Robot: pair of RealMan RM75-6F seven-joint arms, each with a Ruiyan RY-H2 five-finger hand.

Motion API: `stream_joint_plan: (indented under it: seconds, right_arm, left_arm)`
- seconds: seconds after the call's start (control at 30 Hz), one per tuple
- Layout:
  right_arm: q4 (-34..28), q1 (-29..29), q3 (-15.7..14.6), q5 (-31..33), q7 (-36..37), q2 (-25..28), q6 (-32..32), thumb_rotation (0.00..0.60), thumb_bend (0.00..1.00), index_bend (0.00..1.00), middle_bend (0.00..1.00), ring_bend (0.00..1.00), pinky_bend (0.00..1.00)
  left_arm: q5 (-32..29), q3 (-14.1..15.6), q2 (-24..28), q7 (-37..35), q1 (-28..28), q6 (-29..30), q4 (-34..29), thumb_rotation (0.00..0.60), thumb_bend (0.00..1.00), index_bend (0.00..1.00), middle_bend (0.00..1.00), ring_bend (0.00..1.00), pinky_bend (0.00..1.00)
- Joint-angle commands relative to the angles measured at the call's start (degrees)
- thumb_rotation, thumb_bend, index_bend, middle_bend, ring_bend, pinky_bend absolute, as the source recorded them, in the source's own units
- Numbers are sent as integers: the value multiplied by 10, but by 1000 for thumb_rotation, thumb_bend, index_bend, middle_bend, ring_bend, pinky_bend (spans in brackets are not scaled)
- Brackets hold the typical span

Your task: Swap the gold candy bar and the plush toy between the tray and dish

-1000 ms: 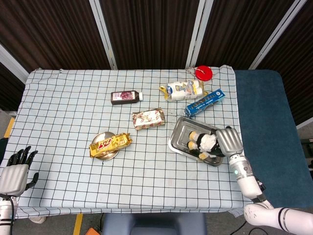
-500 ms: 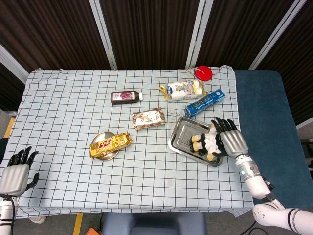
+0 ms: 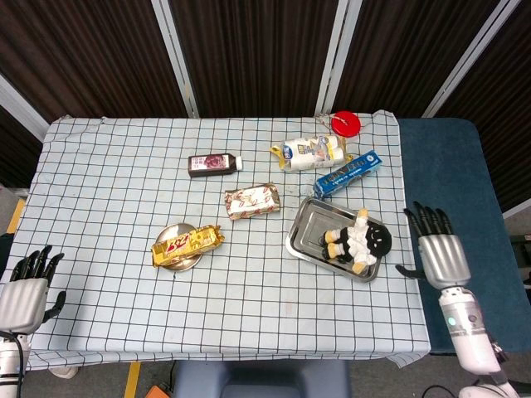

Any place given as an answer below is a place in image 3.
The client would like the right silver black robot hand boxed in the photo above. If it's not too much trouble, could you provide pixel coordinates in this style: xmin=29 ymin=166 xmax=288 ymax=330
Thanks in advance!
xmin=395 ymin=201 xmax=473 ymax=290

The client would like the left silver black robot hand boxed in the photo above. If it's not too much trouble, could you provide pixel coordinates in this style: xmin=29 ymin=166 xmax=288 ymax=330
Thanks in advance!
xmin=0 ymin=245 xmax=67 ymax=335

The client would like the black white plush doll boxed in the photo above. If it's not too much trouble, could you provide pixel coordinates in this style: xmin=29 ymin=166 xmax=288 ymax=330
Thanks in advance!
xmin=322 ymin=206 xmax=393 ymax=274

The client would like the gold snack bar package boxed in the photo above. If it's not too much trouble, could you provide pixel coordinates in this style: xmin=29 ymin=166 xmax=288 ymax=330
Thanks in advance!
xmin=150 ymin=224 xmax=226 ymax=269

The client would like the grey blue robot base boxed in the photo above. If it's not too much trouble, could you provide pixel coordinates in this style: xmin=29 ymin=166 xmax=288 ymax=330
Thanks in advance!
xmin=173 ymin=359 xmax=351 ymax=398

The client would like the black box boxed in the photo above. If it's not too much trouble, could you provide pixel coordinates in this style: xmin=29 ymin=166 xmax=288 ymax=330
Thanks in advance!
xmin=509 ymin=235 xmax=531 ymax=287

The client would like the white shoe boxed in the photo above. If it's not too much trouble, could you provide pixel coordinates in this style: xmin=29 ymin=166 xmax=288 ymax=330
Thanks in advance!
xmin=51 ymin=365 xmax=80 ymax=381

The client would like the blue biscuit box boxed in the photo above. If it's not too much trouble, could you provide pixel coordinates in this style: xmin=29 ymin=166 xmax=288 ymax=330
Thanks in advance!
xmin=312 ymin=149 xmax=382 ymax=198

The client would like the rectangular steel tray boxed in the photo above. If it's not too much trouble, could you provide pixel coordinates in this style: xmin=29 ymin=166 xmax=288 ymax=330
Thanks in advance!
xmin=285 ymin=197 xmax=389 ymax=284

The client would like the checkered white tablecloth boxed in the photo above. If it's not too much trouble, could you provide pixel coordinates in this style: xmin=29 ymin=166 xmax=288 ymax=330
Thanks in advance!
xmin=0 ymin=109 xmax=431 ymax=370

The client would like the dark slatted partition panel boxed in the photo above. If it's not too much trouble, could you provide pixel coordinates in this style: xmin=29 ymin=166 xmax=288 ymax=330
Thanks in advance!
xmin=0 ymin=74 xmax=50 ymax=187
xmin=317 ymin=0 xmax=519 ymax=119
xmin=422 ymin=0 xmax=531 ymax=219
xmin=0 ymin=0 xmax=200 ymax=124
xmin=151 ymin=0 xmax=358 ymax=119

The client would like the red round lid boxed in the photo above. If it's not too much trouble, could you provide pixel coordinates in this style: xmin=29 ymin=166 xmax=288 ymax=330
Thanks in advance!
xmin=330 ymin=110 xmax=362 ymax=138

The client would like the white yellow snack bag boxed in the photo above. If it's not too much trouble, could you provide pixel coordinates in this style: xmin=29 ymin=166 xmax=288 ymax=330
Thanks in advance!
xmin=270 ymin=134 xmax=353 ymax=173

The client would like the round metal plate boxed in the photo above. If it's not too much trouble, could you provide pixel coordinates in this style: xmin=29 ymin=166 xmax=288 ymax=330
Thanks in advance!
xmin=156 ymin=222 xmax=204 ymax=271

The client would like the gold red white snack pack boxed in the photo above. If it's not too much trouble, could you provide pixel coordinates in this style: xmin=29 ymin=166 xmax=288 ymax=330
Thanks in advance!
xmin=224 ymin=181 xmax=282 ymax=221

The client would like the dark juice bottle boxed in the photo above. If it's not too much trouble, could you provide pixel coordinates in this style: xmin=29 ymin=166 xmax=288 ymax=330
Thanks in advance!
xmin=187 ymin=153 xmax=244 ymax=179

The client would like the black floor cable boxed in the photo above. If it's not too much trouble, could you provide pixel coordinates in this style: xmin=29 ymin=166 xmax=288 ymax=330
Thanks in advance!
xmin=418 ymin=385 xmax=451 ymax=398

